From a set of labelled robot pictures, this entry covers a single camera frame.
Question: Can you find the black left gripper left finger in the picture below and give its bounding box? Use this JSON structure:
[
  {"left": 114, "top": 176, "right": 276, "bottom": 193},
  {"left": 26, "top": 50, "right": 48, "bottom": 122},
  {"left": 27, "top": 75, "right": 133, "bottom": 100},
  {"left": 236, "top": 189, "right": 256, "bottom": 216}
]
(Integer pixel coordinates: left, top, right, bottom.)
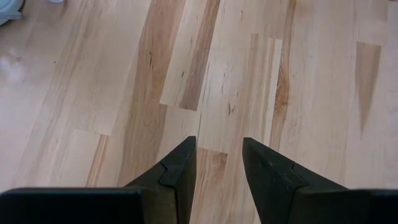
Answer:
[{"left": 0, "top": 136, "right": 197, "bottom": 224}]

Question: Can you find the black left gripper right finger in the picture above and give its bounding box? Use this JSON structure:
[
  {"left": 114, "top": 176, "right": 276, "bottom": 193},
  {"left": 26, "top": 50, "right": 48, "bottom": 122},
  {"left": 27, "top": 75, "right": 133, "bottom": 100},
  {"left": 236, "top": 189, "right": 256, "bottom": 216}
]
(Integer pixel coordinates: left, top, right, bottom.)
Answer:
[{"left": 242, "top": 137, "right": 398, "bottom": 224}]

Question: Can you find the white desk lamp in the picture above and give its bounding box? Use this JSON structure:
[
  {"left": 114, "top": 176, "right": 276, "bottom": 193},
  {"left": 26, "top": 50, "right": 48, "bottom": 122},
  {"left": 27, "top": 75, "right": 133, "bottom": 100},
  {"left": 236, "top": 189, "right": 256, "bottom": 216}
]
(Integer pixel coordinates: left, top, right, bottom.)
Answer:
[{"left": 0, "top": 0, "right": 25, "bottom": 26}]

